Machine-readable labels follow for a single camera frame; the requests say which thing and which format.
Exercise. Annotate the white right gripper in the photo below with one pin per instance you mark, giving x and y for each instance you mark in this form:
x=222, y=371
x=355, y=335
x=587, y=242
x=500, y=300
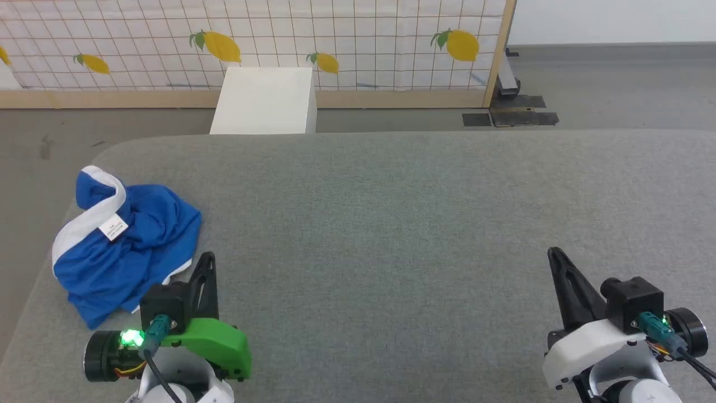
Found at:
x=587, y=347

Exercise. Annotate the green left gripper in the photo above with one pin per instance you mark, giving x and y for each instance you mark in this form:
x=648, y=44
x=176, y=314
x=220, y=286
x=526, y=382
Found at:
x=221, y=344

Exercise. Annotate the blue shorts with white band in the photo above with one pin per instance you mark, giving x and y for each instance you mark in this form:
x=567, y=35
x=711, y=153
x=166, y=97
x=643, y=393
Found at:
x=151, y=229

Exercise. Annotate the grey fabric sofa cushion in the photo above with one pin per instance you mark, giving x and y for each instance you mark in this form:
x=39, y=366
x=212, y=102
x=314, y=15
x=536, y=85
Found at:
x=391, y=224

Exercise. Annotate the white rectangular box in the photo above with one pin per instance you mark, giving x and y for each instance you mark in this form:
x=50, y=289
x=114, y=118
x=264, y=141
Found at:
x=263, y=101

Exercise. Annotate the small black floor patch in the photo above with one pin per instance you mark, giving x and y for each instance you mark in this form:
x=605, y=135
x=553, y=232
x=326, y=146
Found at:
x=476, y=119

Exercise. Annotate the grey metal partition foot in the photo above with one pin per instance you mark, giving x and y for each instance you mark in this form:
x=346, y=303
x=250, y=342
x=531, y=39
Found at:
x=506, y=75

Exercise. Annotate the white board panel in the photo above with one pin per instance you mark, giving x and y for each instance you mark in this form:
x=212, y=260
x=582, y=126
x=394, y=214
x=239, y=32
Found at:
x=8, y=77

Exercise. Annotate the lemon print partition screen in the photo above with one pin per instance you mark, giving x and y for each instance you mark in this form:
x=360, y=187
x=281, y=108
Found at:
x=363, y=33

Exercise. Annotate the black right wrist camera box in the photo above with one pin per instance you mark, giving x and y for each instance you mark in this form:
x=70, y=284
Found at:
x=632, y=302

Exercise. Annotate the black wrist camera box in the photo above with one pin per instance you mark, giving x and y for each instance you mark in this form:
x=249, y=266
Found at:
x=165, y=305
x=632, y=302

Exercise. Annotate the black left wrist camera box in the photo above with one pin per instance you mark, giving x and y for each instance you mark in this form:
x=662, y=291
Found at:
x=165, y=305

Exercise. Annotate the black floor base plate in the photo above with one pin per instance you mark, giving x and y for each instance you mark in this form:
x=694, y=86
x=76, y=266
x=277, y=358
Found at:
x=520, y=118

